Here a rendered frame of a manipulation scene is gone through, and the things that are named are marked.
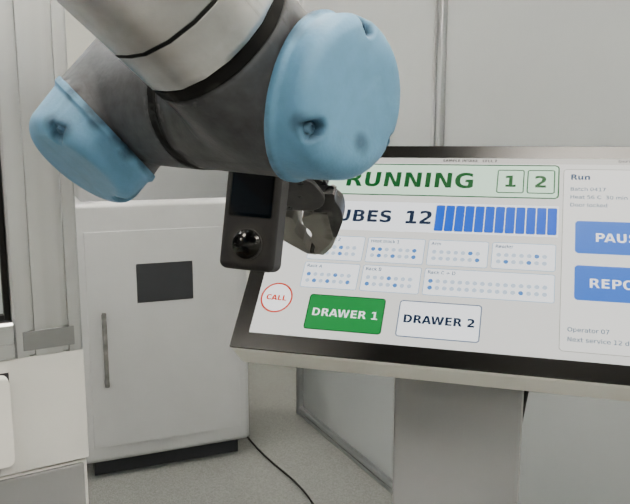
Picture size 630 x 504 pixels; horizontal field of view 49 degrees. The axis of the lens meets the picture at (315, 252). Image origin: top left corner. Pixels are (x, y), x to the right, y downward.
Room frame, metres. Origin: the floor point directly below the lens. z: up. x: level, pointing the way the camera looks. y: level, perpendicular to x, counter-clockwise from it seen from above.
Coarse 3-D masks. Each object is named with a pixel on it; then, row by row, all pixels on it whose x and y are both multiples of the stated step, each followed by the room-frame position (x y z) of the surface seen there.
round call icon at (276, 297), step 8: (264, 288) 0.85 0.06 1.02; (272, 288) 0.85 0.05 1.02; (280, 288) 0.84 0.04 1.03; (288, 288) 0.84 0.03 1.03; (264, 296) 0.84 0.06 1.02; (272, 296) 0.84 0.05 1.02; (280, 296) 0.83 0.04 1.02; (288, 296) 0.83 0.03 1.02; (264, 304) 0.83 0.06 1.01; (272, 304) 0.83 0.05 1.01; (280, 304) 0.83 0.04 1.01; (288, 304) 0.83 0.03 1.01; (264, 312) 0.83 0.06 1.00; (272, 312) 0.82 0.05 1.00; (280, 312) 0.82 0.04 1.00; (288, 312) 0.82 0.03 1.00
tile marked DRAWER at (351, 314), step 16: (320, 304) 0.81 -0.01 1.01; (336, 304) 0.81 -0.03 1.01; (352, 304) 0.80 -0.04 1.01; (368, 304) 0.80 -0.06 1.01; (384, 304) 0.80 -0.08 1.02; (304, 320) 0.81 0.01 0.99; (320, 320) 0.80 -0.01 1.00; (336, 320) 0.80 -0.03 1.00; (352, 320) 0.79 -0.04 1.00; (368, 320) 0.79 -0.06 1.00
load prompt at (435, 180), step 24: (384, 168) 0.93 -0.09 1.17; (408, 168) 0.92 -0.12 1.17; (432, 168) 0.91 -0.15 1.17; (456, 168) 0.90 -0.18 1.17; (480, 168) 0.89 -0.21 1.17; (504, 168) 0.88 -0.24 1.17; (528, 168) 0.87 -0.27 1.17; (552, 168) 0.86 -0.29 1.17; (360, 192) 0.91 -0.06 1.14; (384, 192) 0.90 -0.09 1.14; (408, 192) 0.89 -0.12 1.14; (432, 192) 0.88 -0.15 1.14; (456, 192) 0.87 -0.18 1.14; (480, 192) 0.87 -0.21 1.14; (504, 192) 0.86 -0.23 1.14; (528, 192) 0.85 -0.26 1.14; (552, 192) 0.84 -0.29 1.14
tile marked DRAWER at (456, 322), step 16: (400, 304) 0.79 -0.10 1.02; (416, 304) 0.79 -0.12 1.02; (432, 304) 0.78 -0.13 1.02; (448, 304) 0.78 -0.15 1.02; (464, 304) 0.77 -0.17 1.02; (400, 320) 0.78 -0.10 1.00; (416, 320) 0.77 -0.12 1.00; (432, 320) 0.77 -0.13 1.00; (448, 320) 0.76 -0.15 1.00; (464, 320) 0.76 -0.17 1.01; (480, 320) 0.75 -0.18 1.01; (400, 336) 0.76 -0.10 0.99; (416, 336) 0.76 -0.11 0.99; (432, 336) 0.75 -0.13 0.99; (448, 336) 0.75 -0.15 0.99; (464, 336) 0.75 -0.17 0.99
